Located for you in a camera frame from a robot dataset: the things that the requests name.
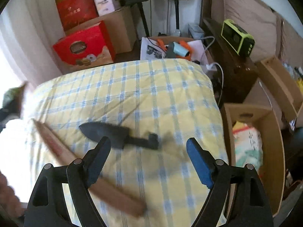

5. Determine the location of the painted folding paper fan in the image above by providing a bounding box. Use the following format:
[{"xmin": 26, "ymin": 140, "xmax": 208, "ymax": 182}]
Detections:
[{"xmin": 232, "ymin": 121, "xmax": 263, "ymax": 171}]

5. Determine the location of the brown sofa cushion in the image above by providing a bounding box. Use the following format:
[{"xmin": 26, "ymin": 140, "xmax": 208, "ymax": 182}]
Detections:
[{"xmin": 211, "ymin": 0, "xmax": 277, "ymax": 62}]

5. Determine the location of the red gift bag upper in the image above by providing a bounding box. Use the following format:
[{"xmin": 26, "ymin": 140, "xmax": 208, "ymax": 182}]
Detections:
[{"xmin": 56, "ymin": 0, "xmax": 99, "ymax": 31}]

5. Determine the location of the green pea snack packet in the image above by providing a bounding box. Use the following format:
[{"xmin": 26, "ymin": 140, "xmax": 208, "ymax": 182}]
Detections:
[{"xmin": 2, "ymin": 82, "xmax": 28, "ymax": 115}]

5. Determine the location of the pink small box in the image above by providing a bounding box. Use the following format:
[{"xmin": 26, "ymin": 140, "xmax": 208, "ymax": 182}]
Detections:
[{"xmin": 94, "ymin": 0, "xmax": 121, "ymax": 16}]

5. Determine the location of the large open cardboard box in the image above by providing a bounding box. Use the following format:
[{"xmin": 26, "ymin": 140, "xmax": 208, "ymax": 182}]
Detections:
[{"xmin": 221, "ymin": 103, "xmax": 285, "ymax": 216}]

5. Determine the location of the red gift box lower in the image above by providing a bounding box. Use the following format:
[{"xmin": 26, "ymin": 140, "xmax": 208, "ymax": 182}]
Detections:
[{"xmin": 53, "ymin": 21, "xmax": 116, "ymax": 72}]

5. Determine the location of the brown cardboard box by wall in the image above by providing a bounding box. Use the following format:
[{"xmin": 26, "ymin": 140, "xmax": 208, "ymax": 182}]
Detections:
[{"xmin": 65, "ymin": 6, "xmax": 137, "ymax": 54}]

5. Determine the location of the person left hand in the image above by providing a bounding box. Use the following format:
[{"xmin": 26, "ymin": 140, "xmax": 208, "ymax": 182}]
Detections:
[{"xmin": 0, "ymin": 173, "xmax": 24, "ymax": 218}]

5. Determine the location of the shallow cardboard tray on sofa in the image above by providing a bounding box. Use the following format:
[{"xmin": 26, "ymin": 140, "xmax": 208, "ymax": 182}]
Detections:
[{"xmin": 256, "ymin": 56, "xmax": 302, "ymax": 124}]

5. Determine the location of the brown sofa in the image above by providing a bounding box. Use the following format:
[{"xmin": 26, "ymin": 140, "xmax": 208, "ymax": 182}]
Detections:
[{"xmin": 201, "ymin": 0, "xmax": 303, "ymax": 128}]

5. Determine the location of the black small hand shovel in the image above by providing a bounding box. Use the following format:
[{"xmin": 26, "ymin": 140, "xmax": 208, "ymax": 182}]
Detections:
[{"xmin": 79, "ymin": 122, "xmax": 159, "ymax": 150}]

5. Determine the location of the wooden folding fan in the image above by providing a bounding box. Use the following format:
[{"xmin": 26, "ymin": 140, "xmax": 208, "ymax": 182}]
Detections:
[{"xmin": 33, "ymin": 119, "xmax": 146, "ymax": 217}]

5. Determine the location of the yellow checkered tablecloth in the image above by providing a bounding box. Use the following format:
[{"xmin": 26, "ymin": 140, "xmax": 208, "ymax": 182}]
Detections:
[{"xmin": 28, "ymin": 59, "xmax": 227, "ymax": 226}]

